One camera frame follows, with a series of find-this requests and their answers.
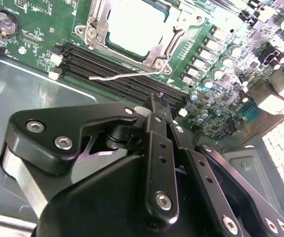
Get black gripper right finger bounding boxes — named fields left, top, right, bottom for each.
left=157, top=94, right=284, bottom=237

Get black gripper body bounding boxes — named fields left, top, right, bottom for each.
left=37, top=155, right=219, bottom=237

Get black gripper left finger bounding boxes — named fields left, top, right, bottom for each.
left=0, top=92, right=180, bottom=225

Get wire locking lever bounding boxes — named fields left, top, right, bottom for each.
left=88, top=70, right=164, bottom=81

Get metal socket cover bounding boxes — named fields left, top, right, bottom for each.
left=86, top=0, right=202, bottom=72

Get silver CPU green edge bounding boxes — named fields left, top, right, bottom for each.
left=106, top=0, right=169, bottom=57

